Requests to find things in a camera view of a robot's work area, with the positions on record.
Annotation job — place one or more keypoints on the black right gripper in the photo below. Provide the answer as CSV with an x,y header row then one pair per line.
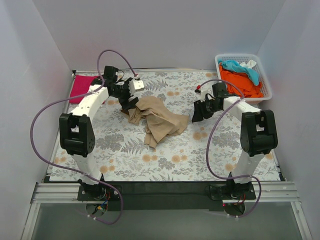
x,y
203,107

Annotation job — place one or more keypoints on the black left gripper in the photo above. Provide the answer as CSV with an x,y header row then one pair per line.
x,y
126,96

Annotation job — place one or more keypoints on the beige t shirt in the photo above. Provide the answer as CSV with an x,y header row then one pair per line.
x,y
160,122

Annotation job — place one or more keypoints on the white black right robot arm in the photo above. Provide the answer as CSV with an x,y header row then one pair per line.
x,y
258,136

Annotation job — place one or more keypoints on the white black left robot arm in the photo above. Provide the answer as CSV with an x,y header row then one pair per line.
x,y
76,132

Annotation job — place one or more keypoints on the floral patterned table mat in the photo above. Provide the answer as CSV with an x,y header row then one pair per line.
x,y
205,151

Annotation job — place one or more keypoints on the folded pink t shirt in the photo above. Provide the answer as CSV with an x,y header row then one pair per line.
x,y
81,85

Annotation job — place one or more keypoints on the orange t shirt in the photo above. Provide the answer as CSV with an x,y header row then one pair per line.
x,y
241,84

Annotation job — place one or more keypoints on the teal t shirt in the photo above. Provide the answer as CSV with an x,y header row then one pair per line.
x,y
234,66

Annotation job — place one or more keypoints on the white cloth in basket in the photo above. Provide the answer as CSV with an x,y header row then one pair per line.
x,y
249,65

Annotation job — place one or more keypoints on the white plastic laundry basket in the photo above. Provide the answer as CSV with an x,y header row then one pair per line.
x,y
240,57

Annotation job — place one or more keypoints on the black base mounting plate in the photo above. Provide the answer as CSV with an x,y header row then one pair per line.
x,y
166,195

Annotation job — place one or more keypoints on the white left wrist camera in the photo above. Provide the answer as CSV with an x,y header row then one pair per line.
x,y
136,86

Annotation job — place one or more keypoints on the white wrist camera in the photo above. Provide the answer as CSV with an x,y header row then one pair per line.
x,y
203,93
136,86

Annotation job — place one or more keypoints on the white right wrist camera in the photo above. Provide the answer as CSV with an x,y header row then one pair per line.
x,y
203,93

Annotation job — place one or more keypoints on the aluminium frame rail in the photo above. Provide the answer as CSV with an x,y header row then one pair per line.
x,y
275,214

